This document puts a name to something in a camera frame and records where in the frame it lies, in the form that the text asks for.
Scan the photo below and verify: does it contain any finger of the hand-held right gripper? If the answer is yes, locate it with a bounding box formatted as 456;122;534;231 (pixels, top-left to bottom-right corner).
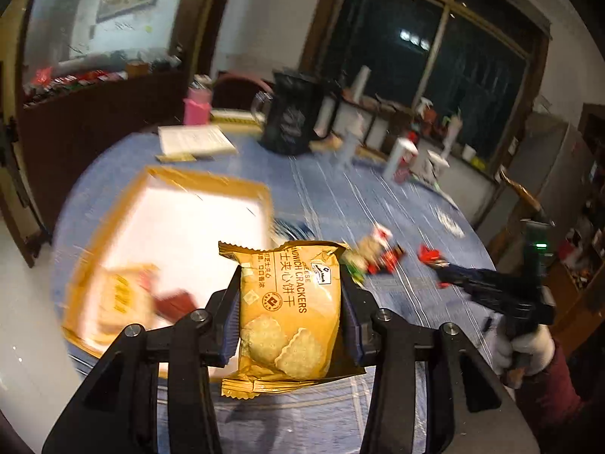
435;261;478;290

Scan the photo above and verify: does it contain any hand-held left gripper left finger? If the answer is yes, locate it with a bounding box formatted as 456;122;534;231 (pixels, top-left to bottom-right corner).
42;262;243;454

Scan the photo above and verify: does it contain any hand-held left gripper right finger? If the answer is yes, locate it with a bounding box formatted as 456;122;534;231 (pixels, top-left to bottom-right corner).
339;272;540;454

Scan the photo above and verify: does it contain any red twisted candy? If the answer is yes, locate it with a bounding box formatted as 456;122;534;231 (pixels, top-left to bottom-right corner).
418;243;447;266

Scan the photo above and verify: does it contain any gold cracker packet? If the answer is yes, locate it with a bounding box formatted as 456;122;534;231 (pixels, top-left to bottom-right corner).
218;240;367;399

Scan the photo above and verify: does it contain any red small snack packet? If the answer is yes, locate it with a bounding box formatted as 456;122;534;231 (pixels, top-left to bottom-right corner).
369;246;407;275

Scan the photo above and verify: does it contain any green snack packet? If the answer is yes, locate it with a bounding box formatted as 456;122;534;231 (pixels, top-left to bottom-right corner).
340;250;367;285

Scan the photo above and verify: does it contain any white red-print snack packet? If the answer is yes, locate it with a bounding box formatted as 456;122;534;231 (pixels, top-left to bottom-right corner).
357;227;393;270

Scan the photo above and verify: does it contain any gold-rimmed white tray box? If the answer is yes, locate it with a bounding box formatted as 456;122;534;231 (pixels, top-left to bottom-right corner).
61;166;275;379

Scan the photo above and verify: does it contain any person's right forearm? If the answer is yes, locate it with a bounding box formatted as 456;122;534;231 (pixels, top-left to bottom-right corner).
513;340;597;454

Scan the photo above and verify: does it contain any person's right hand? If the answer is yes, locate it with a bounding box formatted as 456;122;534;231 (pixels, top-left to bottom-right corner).
487;288;557;380

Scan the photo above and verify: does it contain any clear plastic wrapper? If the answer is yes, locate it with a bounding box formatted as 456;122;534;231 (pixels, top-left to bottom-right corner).
435;208;466;237

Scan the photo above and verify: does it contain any dark red snack packet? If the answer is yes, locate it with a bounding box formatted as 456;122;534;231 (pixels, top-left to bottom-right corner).
151;288;199;320

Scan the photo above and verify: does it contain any wooden shelf unit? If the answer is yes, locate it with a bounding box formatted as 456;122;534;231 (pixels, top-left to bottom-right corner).
548;104;605;341

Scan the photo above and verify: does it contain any light wooden chair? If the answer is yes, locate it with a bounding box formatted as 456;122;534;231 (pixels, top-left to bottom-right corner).
487;170;554;266

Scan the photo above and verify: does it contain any white patterned paper cup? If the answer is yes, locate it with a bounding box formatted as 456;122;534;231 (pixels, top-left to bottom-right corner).
423;149;450;183

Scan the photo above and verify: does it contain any yellow biscuit packet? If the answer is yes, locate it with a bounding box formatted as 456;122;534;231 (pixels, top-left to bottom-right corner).
97;265;157;336

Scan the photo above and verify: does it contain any white liquor bottle red label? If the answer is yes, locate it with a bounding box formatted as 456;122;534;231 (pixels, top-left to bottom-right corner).
385;136;419;183

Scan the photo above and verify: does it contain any grey refrigerator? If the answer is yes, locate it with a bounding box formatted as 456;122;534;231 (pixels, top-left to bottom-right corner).
494;111;596;247

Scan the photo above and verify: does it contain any white tumbler with straw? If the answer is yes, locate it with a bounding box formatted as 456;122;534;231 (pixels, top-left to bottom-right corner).
442;109;464;159

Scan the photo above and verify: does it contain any white trigger spray bottle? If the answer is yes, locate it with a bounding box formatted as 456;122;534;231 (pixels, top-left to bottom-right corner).
416;97;438;124

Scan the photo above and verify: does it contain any white notebook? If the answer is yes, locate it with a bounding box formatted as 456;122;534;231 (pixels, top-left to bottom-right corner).
157;124;238;157

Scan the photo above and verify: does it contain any stack of white paper cups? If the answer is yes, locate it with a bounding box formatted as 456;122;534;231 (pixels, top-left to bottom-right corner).
350;65;372;100

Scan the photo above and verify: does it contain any yellow flat book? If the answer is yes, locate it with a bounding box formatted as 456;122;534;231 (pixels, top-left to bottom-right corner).
210;108;263;124

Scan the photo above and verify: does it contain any black electric kettle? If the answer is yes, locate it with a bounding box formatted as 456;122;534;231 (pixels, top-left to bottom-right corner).
250;70;341;156

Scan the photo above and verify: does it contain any pink water bottle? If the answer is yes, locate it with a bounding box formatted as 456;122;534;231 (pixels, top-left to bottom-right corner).
183;86;211;126

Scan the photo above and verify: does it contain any wooden glass partition cabinet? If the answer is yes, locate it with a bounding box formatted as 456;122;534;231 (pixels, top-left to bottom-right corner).
14;0;228;247

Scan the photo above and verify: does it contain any round-backed wooden chair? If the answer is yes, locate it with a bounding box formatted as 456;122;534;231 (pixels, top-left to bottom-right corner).
213;71;275;112

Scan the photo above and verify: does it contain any row of assorted small goods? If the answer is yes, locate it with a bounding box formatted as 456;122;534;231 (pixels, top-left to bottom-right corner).
23;64;185;105

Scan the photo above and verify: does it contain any dark window with wooden frame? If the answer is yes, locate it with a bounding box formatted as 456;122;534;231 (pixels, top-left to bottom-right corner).
302;0;551;185

